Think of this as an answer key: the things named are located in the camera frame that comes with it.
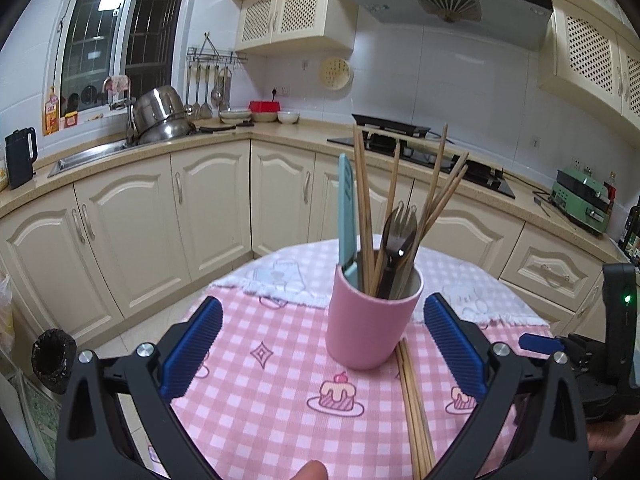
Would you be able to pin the round beige wall trivet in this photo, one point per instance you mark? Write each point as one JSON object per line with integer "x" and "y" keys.
{"x": 335, "y": 73}

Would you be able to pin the pink utensil cup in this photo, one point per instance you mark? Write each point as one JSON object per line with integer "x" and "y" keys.
{"x": 363, "y": 331}

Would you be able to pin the steel sink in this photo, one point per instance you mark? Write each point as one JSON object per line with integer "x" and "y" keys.
{"x": 88, "y": 156}

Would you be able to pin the upper cream cabinets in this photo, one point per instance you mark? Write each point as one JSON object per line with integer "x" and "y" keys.
{"x": 589, "y": 49}

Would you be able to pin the window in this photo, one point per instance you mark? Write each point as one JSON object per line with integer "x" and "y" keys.
{"x": 113, "y": 49}

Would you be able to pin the steel pot upside down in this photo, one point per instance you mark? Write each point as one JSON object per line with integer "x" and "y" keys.
{"x": 158, "y": 116}

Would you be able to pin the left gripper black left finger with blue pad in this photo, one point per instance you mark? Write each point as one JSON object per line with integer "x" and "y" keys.
{"x": 93, "y": 440}

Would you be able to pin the black range hood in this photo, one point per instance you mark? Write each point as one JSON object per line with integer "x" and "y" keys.
{"x": 445, "y": 5}

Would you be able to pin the person's right hand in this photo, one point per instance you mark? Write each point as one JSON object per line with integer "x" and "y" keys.
{"x": 612, "y": 437}

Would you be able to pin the teal knife sheath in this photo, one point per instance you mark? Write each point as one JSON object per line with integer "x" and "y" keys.
{"x": 346, "y": 223}

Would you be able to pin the red container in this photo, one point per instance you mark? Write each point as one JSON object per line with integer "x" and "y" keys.
{"x": 259, "y": 107}

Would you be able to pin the black trash bin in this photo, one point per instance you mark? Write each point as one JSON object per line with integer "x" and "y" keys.
{"x": 53, "y": 356}

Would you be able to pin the orange bottle on sill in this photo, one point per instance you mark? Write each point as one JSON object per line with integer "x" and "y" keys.
{"x": 51, "y": 113}

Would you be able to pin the black fork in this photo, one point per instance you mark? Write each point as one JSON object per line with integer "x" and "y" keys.
{"x": 398, "y": 235}

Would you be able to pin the lower cream cabinets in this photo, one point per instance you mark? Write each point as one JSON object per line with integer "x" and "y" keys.
{"x": 92, "y": 251}

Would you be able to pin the green electric cooker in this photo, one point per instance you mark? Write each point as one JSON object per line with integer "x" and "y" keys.
{"x": 582, "y": 198}

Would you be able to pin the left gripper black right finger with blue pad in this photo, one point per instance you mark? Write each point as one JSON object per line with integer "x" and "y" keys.
{"x": 528, "y": 422}

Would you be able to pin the black gas stove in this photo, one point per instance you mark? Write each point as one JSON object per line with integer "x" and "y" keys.
{"x": 477, "y": 173}

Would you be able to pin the black electric kettle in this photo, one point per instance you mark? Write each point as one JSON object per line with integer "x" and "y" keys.
{"x": 21, "y": 154}

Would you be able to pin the cream cabinets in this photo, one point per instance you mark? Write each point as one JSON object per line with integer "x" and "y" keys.
{"x": 92, "y": 251}
{"x": 589, "y": 49}

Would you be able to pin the black induction cooker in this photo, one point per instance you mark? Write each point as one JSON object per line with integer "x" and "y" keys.
{"x": 391, "y": 126}

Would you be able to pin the pink checked tablecloth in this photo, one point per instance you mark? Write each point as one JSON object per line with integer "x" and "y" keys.
{"x": 268, "y": 397}

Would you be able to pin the hanging utensil rack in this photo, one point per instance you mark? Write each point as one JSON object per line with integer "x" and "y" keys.
{"x": 209, "y": 74}

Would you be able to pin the white bowl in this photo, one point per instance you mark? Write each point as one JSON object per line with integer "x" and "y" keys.
{"x": 288, "y": 117}

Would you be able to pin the chopsticks lying on table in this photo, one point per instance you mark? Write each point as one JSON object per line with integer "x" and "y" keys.
{"x": 420, "y": 441}

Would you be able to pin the person's left thumb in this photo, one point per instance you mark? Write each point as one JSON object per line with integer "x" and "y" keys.
{"x": 313, "y": 470}

